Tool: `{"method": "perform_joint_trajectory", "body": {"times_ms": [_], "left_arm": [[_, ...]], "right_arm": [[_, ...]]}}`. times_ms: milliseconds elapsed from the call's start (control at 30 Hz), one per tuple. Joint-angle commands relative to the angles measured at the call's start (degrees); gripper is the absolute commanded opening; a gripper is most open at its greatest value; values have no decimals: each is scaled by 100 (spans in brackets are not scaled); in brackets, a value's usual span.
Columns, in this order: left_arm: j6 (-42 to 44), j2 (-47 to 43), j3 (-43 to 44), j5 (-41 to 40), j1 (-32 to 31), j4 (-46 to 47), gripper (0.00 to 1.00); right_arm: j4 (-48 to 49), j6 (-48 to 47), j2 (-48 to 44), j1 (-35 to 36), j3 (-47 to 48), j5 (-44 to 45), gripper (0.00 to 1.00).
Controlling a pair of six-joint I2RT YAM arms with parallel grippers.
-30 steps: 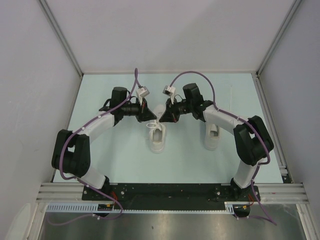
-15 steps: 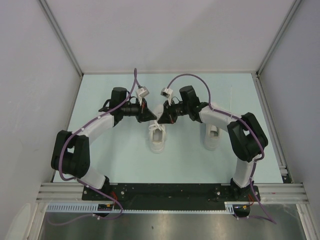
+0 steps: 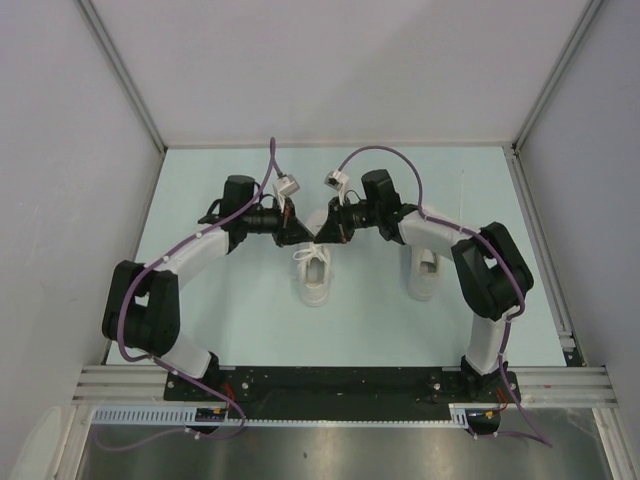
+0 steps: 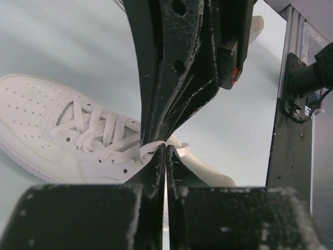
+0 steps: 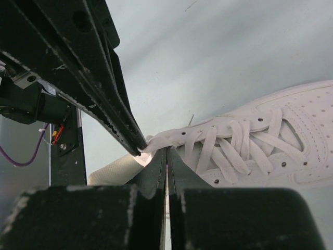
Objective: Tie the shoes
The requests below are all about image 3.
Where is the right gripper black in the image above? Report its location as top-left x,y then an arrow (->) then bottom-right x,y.
314,195 -> 380,245

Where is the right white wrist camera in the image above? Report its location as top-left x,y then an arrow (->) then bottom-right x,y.
324,170 -> 350,205

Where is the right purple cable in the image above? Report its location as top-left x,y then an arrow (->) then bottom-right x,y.
337,145 -> 554,448

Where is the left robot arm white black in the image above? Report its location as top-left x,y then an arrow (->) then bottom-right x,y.
102,174 -> 312,400

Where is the white sneaker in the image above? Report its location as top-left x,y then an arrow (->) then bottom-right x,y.
407,169 -> 466,302
293,242 -> 332,307

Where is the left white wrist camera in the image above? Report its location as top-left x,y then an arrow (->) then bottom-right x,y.
273,174 -> 300,212

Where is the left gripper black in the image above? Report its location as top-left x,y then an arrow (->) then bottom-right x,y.
242,196 -> 314,248

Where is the right corner metal post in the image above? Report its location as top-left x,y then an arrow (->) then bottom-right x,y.
511,0 -> 608,155

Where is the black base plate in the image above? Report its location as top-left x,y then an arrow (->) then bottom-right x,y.
164,364 -> 524,422

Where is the left corner metal post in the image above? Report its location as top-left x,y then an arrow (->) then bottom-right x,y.
74,0 -> 168,157

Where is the aluminium rail frame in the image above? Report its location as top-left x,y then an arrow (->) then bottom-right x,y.
72,365 -> 618,408

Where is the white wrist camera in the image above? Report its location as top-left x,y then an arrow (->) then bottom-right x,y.
324,170 -> 350,205
273,174 -> 300,212

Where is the white cable duct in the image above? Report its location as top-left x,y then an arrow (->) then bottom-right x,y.
92,405 -> 468,429

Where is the corner metal post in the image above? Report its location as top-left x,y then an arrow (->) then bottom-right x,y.
74,0 -> 168,157
511,0 -> 608,155

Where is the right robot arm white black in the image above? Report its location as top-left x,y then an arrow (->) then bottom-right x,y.
315,169 -> 534,401

